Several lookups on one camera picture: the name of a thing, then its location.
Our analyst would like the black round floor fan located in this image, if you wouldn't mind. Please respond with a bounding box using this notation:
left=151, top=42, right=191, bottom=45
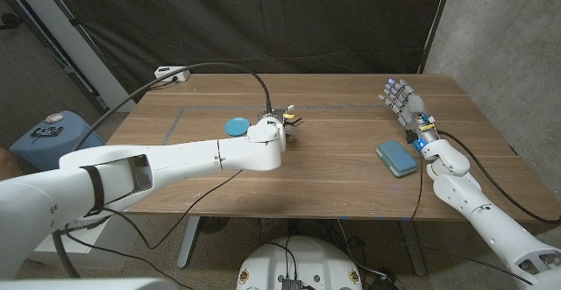
left=199, top=216, right=231, bottom=235

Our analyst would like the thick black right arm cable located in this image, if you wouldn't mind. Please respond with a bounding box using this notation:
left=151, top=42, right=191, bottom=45
left=437, top=130, right=561, bottom=226

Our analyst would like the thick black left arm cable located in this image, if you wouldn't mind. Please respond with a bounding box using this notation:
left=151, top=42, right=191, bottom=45
left=52, top=61, right=273, bottom=279

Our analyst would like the person's bare leg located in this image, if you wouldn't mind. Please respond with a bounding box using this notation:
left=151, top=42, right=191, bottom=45
left=0, top=147, right=23, bottom=181

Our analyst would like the black backdrop cloth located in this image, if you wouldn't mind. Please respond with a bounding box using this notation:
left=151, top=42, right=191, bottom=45
left=43, top=0, right=446, bottom=103

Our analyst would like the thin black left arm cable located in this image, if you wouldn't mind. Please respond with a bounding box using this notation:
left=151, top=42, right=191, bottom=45
left=65, top=169, right=245, bottom=290

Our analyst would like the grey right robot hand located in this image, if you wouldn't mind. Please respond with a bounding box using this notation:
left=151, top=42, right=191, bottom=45
left=379, top=78, right=439, bottom=145

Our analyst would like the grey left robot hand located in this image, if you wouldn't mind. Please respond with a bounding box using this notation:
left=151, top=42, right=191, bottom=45
left=256, top=109, right=303, bottom=140

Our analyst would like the grey table leg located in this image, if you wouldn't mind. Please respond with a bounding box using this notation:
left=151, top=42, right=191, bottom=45
left=177, top=216, right=202, bottom=269
left=398, top=219, right=429, bottom=277

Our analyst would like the white power strip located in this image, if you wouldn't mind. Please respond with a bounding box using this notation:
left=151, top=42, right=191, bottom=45
left=153, top=65, right=191, bottom=83

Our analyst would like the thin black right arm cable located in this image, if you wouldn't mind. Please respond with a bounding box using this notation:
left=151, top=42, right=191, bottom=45
left=411, top=156, right=424, bottom=221

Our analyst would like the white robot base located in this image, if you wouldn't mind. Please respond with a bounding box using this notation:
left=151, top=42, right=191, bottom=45
left=236, top=235, right=364, bottom=290

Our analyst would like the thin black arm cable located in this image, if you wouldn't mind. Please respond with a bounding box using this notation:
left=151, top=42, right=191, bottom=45
left=65, top=169, right=245, bottom=290
left=411, top=156, right=424, bottom=221

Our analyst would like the teal toy box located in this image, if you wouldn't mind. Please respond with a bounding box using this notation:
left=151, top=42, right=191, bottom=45
left=375, top=138, right=419, bottom=179

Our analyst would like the blue storage bin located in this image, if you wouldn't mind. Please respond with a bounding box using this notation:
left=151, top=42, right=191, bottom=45
left=8, top=110, right=106, bottom=172

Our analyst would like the white robot torso edge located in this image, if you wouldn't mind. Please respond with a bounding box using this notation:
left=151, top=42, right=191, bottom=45
left=0, top=278, right=176, bottom=290

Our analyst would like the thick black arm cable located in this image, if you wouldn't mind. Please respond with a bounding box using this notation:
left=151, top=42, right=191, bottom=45
left=52, top=61, right=273, bottom=279
left=437, top=130, right=561, bottom=226

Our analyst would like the black smartphone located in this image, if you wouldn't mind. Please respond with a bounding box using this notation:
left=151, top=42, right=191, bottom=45
left=30, top=125, right=64, bottom=138

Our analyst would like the black backdrop stand pole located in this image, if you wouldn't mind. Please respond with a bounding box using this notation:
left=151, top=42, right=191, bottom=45
left=418, top=0, right=455, bottom=74
left=32, top=0, right=110, bottom=116

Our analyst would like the blue round plate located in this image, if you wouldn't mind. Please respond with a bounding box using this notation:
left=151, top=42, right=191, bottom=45
left=224, top=117, right=252, bottom=138

